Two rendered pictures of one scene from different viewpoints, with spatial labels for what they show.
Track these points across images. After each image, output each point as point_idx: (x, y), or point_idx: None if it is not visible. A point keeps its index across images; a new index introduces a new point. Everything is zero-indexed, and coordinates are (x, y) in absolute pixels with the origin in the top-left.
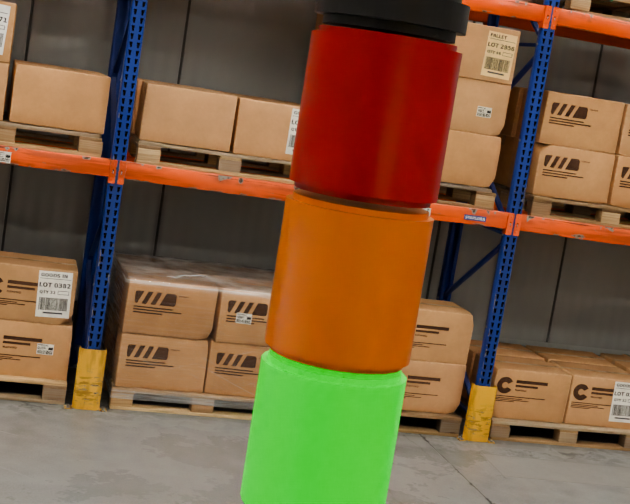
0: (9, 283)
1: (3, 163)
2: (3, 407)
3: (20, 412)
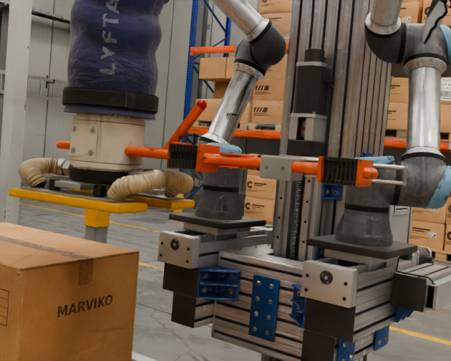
0: None
1: None
2: None
3: None
